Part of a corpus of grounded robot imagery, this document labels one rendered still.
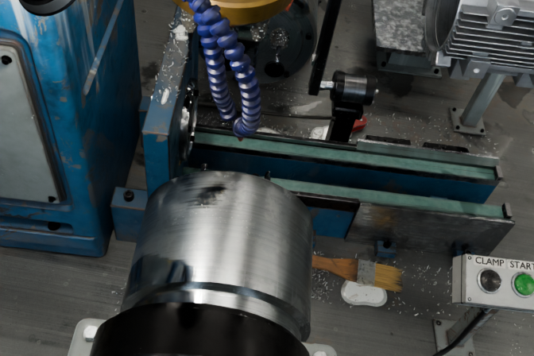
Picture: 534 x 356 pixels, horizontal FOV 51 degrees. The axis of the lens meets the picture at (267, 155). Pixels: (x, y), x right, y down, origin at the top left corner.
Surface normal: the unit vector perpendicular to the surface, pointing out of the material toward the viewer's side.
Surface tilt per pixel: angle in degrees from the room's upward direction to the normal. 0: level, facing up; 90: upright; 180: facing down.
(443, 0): 54
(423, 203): 0
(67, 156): 90
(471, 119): 90
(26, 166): 90
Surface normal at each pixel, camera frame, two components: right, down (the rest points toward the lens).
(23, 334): 0.11, -0.62
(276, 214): 0.57, -0.49
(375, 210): -0.07, 0.77
